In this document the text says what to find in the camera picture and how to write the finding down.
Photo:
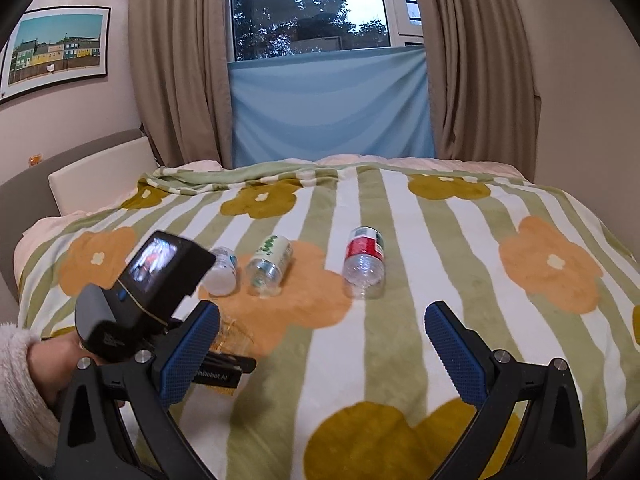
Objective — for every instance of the red label clear cup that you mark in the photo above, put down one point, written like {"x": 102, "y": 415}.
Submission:
{"x": 364, "y": 270}

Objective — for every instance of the window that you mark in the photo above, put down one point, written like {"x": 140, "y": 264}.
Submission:
{"x": 272, "y": 28}

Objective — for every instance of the left beige curtain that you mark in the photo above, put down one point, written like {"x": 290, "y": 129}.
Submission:
{"x": 179, "y": 57}

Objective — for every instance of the clear orange label cup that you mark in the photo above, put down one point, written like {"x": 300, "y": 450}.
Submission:
{"x": 233, "y": 337}

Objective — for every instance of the beige curtain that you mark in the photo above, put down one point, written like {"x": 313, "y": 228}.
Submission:
{"x": 179, "y": 57}
{"x": 483, "y": 102}

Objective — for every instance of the right beige curtain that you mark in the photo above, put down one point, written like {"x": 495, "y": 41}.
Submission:
{"x": 483, "y": 102}

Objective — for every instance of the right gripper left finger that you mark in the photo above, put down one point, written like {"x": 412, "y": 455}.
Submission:
{"x": 93, "y": 442}

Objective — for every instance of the left hand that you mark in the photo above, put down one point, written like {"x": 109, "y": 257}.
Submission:
{"x": 52, "y": 362}

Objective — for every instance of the framed houses picture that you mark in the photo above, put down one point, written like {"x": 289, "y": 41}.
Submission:
{"x": 55, "y": 45}

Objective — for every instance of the fluffy white sleeve forearm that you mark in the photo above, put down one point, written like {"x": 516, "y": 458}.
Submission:
{"x": 24, "y": 414}

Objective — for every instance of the blue white label cup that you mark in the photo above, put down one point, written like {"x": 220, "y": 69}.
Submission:
{"x": 222, "y": 278}

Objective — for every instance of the cream pillow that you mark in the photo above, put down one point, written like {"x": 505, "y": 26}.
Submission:
{"x": 97, "y": 180}

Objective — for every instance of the grey headboard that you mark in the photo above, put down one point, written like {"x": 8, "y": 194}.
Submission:
{"x": 27, "y": 198}

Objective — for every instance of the floral striped blanket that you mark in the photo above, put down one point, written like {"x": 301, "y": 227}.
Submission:
{"x": 349, "y": 388}

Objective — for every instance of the action camera on left gripper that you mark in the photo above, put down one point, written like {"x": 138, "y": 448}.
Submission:
{"x": 161, "y": 273}

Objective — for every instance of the small orange object on headboard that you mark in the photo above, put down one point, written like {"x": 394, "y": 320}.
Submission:
{"x": 35, "y": 160}

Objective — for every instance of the green label clear cup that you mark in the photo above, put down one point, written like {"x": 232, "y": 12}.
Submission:
{"x": 266, "y": 269}

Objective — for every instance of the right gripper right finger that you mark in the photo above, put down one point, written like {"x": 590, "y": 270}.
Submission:
{"x": 550, "y": 442}

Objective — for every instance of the blue window cloth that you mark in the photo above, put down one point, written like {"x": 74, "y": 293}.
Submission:
{"x": 309, "y": 106}

